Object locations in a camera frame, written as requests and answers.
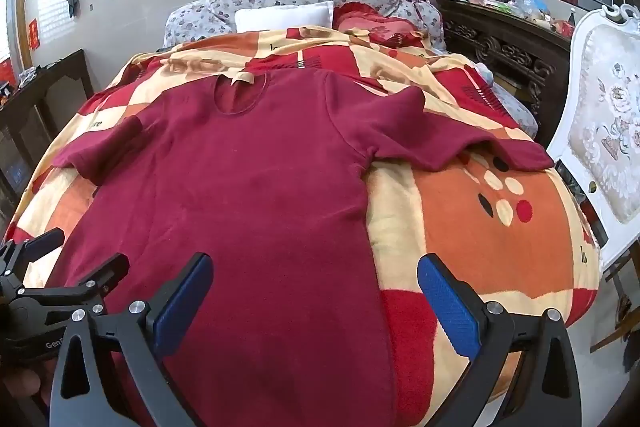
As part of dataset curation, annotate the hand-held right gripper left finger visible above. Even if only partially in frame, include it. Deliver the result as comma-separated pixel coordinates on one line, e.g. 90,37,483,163
49,252,215,427

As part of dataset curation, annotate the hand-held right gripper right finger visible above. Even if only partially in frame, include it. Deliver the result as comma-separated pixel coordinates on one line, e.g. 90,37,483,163
416,253,583,427

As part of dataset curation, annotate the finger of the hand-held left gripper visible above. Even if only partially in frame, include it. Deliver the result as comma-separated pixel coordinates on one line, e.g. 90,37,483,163
17,254,130,314
0,228,66,280

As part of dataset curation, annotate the maroon short-sleeved shirt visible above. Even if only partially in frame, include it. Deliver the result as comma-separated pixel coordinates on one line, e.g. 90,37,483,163
46,69,555,427

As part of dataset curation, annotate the person's left hand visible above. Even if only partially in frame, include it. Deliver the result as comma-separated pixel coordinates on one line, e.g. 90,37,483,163
0,359,52,410

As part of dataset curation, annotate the red orange checked printed blanket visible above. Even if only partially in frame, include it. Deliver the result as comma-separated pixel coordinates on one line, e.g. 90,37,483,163
10,26,601,413

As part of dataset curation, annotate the dark wooden glass-front cabinet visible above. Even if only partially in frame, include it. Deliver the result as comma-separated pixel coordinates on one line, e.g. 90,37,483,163
0,49,93,208

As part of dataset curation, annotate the brown wooden stool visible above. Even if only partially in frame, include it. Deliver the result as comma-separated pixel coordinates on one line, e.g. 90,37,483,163
590,277,640,373

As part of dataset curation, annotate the grey floral bed sheet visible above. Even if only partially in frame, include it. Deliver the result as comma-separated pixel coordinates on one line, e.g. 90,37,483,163
475,62,538,138

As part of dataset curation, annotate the white ornate upholstered chair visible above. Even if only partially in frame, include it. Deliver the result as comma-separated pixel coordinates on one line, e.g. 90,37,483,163
545,4,640,273

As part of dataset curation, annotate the carved dark wooden sideboard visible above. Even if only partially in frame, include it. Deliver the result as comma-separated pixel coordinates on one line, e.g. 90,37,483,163
435,0,576,128

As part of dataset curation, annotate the red folded quilt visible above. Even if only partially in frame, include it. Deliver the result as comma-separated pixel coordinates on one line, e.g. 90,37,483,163
334,1,426,48

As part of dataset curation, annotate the white pillow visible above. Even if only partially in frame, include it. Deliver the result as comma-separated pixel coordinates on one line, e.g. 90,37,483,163
234,1,335,34

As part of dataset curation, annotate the clear plastic bag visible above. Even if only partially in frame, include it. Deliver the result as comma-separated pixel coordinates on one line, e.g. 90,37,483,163
510,0,551,18

